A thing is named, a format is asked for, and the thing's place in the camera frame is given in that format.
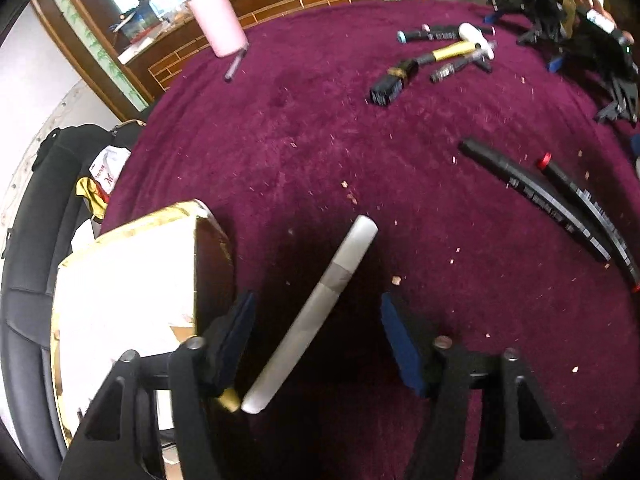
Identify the pink capped black marker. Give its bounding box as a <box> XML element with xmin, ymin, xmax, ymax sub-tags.
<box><xmin>421</xmin><ymin>22</ymin><xmax>498</xmax><ymax>38</ymax></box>

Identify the black leather sofa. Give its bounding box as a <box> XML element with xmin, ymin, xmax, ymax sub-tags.
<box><xmin>0</xmin><ymin>122</ymin><xmax>146</xmax><ymax>480</ymax></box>

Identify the yellow cloth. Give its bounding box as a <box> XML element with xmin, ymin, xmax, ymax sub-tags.
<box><xmin>75</xmin><ymin>176</ymin><xmax>111</xmax><ymax>221</ymax></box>

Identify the gold black pen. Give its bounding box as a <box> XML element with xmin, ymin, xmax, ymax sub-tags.
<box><xmin>410</xmin><ymin>41</ymin><xmax>478</xmax><ymax>68</ymax></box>

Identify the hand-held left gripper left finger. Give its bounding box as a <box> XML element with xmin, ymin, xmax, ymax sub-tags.
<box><xmin>57</xmin><ymin>289</ymin><xmax>257</xmax><ymax>480</ymax></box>

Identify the black marker with red ends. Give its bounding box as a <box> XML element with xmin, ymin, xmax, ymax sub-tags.
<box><xmin>537</xmin><ymin>152</ymin><xmax>640</xmax><ymax>295</ymax></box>

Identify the plain black marker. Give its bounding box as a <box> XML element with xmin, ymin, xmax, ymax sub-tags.
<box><xmin>458</xmin><ymin>139</ymin><xmax>613</xmax><ymax>262</ymax></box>

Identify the gold gift box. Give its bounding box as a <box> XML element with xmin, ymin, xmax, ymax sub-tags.
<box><xmin>50</xmin><ymin>199</ymin><xmax>246</xmax><ymax>480</ymax></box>

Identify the pink water bottle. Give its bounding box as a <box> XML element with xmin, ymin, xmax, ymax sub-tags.
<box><xmin>184</xmin><ymin>0</ymin><xmax>249</xmax><ymax>58</ymax></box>

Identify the brown cord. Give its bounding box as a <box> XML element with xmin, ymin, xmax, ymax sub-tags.
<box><xmin>110</xmin><ymin>119</ymin><xmax>148</xmax><ymax>136</ymax></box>

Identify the white snack bag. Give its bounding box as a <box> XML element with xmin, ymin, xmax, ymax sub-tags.
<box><xmin>90</xmin><ymin>145</ymin><xmax>132</xmax><ymax>191</ymax></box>

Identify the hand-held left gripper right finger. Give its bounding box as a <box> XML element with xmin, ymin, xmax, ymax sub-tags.
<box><xmin>380</xmin><ymin>291</ymin><xmax>581</xmax><ymax>480</ymax></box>

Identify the small fish tank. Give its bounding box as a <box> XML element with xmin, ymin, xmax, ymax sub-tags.
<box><xmin>107</xmin><ymin>0</ymin><xmax>161</xmax><ymax>43</ymax></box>

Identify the dark mascara tube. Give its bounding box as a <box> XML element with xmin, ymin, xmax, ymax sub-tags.
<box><xmin>430</xmin><ymin>55</ymin><xmax>493</xmax><ymax>84</ymax></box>

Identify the wooden glass display cabinet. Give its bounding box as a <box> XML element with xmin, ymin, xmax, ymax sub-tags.
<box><xmin>30</xmin><ymin>0</ymin><xmax>436</xmax><ymax>121</ymax></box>

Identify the white marker pen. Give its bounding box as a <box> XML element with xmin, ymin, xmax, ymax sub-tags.
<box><xmin>241</xmin><ymin>215</ymin><xmax>379</xmax><ymax>415</ymax></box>

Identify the black lipstick box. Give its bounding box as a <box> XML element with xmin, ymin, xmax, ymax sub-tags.
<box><xmin>370</xmin><ymin>59</ymin><xmax>421</xmax><ymax>107</ymax></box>

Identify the dark pen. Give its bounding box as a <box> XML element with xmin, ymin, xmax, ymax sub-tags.
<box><xmin>224</xmin><ymin>45</ymin><xmax>251</xmax><ymax>82</ymax></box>

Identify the blue capped black marker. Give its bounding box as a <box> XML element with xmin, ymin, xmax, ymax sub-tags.
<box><xmin>396</xmin><ymin>29</ymin><xmax>463</xmax><ymax>44</ymax></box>

